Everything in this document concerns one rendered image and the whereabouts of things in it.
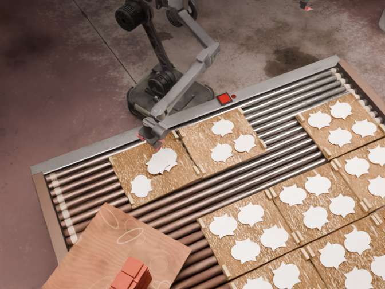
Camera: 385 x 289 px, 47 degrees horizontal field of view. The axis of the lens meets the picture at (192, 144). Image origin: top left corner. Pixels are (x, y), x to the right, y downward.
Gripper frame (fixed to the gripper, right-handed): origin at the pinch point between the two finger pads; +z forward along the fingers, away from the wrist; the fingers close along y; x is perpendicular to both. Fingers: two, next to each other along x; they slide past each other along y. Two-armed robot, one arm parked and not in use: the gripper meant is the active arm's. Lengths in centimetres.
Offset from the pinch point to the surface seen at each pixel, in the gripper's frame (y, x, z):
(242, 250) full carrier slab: -66, 8, 22
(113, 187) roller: 9.9, 22.1, 25.3
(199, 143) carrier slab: -9.1, -28.8, 22.7
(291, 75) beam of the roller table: -22, -109, 24
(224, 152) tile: -24.4, -32.5, 21.6
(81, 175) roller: 29.0, 28.0, 25.6
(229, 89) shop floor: 45, -143, 115
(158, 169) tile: -4.4, 0.3, 19.1
